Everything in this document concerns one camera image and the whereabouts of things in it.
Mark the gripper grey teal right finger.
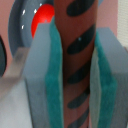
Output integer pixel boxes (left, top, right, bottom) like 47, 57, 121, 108
89, 28, 128, 128

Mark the gripper grey teal left finger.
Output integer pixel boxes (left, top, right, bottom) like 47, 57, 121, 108
23, 21, 64, 128

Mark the red toy tomato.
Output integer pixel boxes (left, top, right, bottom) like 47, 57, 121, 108
31, 4, 55, 35

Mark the brown toy sausage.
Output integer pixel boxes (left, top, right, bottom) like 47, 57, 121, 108
54, 0, 98, 128

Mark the grey toy frying pan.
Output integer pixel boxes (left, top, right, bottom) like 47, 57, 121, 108
7, 0, 106, 64

